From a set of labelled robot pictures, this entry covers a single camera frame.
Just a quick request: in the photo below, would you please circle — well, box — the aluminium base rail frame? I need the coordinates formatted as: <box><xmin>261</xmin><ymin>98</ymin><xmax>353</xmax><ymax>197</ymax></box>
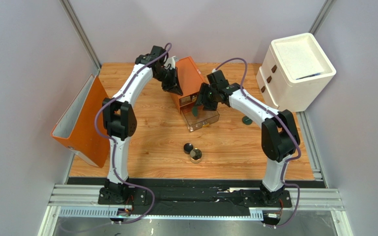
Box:
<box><xmin>38</xmin><ymin>105</ymin><xmax>352</xmax><ymax>236</ymax></box>

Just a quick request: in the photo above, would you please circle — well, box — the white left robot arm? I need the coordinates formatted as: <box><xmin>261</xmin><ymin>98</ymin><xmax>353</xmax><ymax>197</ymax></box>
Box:
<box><xmin>96</xmin><ymin>43</ymin><xmax>206</xmax><ymax>205</ymax></box>

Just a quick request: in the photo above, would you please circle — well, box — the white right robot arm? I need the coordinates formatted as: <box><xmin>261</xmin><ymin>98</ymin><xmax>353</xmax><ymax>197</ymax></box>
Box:
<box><xmin>195</xmin><ymin>70</ymin><xmax>300</xmax><ymax>206</ymax></box>

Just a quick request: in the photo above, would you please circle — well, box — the white foam drawer cabinet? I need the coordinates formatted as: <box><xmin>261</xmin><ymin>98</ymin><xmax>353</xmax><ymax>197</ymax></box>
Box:
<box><xmin>256</xmin><ymin>33</ymin><xmax>336</xmax><ymax>112</ymax></box>

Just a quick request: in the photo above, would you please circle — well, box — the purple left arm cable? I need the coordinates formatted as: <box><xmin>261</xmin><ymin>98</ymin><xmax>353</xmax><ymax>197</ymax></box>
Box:
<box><xmin>93</xmin><ymin>42</ymin><xmax>173</xmax><ymax>227</ymax></box>

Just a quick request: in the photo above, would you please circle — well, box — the orange ring binder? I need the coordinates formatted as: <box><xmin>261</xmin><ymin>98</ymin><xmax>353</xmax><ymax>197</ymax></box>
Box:
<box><xmin>51</xmin><ymin>75</ymin><xmax>110</xmax><ymax>168</ymax></box>

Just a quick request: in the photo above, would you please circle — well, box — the orange drawer organizer box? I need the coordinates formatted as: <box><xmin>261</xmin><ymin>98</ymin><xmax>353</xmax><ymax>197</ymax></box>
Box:
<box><xmin>170</xmin><ymin>56</ymin><xmax>207</xmax><ymax>114</ymax></box>

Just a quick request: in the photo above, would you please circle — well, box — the dark green round compact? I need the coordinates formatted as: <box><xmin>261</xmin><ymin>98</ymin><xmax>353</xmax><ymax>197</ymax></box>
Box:
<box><xmin>191</xmin><ymin>106</ymin><xmax>199</xmax><ymax>118</ymax></box>

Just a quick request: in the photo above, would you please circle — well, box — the gold lidded cream jar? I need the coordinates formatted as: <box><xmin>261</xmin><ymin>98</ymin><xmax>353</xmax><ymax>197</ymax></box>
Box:
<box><xmin>189</xmin><ymin>148</ymin><xmax>203</xmax><ymax>164</ymax></box>

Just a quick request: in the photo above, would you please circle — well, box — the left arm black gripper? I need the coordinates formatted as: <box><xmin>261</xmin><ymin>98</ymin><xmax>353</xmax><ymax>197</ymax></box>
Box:
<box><xmin>154</xmin><ymin>67</ymin><xmax>183</xmax><ymax>96</ymax></box>

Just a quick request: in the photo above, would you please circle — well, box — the small black round jar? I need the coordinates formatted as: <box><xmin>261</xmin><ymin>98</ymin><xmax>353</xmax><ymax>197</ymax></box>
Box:
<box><xmin>183</xmin><ymin>143</ymin><xmax>194</xmax><ymax>154</ymax></box>

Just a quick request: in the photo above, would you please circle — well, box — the clear plastic drawer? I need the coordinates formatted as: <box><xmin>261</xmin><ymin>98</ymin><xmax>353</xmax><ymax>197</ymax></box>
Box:
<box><xmin>180</xmin><ymin>104</ymin><xmax>220</xmax><ymax>132</ymax></box>

